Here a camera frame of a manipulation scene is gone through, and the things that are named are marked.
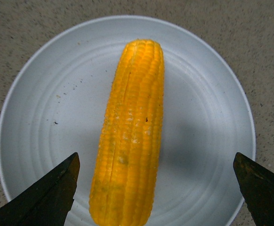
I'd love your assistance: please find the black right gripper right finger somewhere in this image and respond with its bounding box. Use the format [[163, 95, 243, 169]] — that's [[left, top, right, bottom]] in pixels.
[[233, 152, 274, 226]]

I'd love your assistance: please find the light blue plate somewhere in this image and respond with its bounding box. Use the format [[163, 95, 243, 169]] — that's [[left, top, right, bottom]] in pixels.
[[0, 16, 256, 226]]

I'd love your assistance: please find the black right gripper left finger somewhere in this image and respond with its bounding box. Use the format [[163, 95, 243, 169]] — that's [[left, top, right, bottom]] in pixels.
[[0, 153, 80, 226]]

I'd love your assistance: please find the yellow corn cob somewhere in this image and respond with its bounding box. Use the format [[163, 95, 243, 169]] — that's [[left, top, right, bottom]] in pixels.
[[89, 40, 164, 226]]

